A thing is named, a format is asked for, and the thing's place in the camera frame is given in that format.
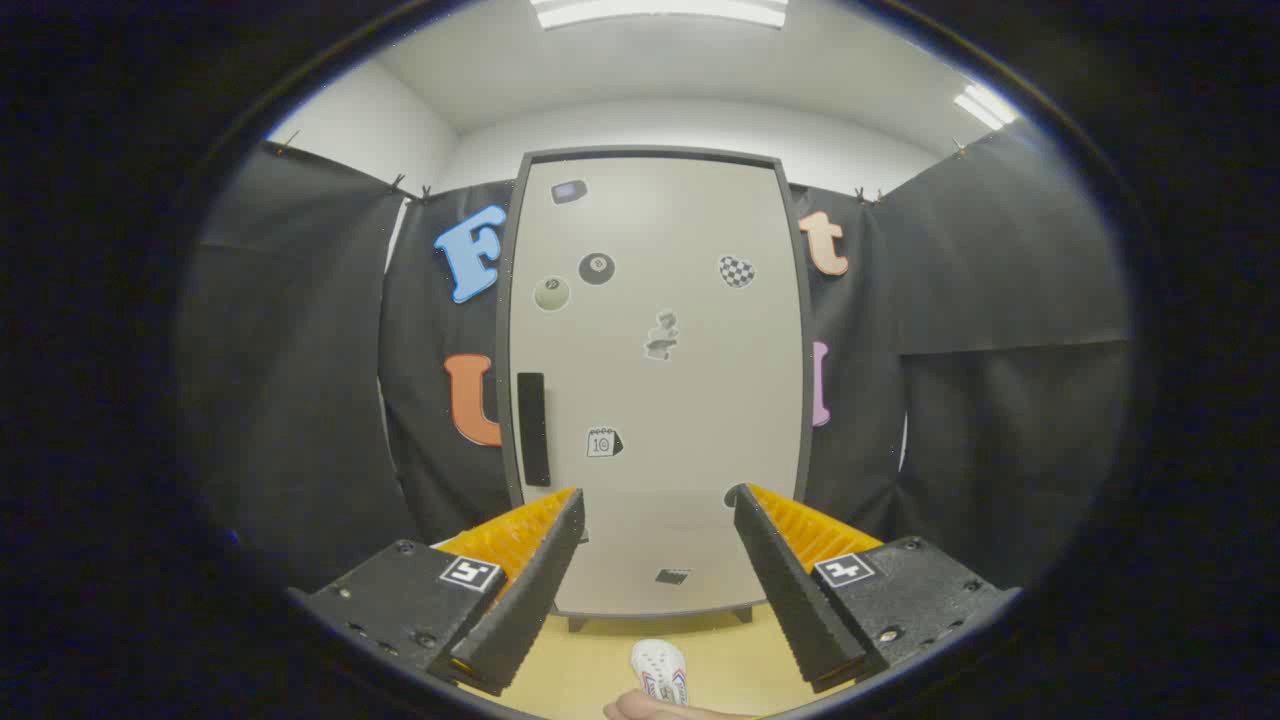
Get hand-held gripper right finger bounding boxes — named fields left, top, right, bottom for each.
left=733, top=483, right=1023, bottom=694

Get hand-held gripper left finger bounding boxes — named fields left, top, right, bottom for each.
left=288, top=487, right=587, bottom=698

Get white shoe red blue stripes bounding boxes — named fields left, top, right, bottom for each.
left=630, top=640, right=689, bottom=706

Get light grey shoe cabinet door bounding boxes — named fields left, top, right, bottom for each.
left=508, top=157, right=804, bottom=616

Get grey shoe cabinet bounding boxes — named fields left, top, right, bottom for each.
left=495, top=147, right=816, bottom=633

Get black backdrop cloth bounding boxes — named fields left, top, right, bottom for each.
left=175, top=120, right=1131, bottom=591

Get small ceiling light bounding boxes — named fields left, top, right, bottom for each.
left=952, top=83, right=1019, bottom=131

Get long ceiling light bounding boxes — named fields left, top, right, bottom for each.
left=530, top=0, right=791, bottom=31

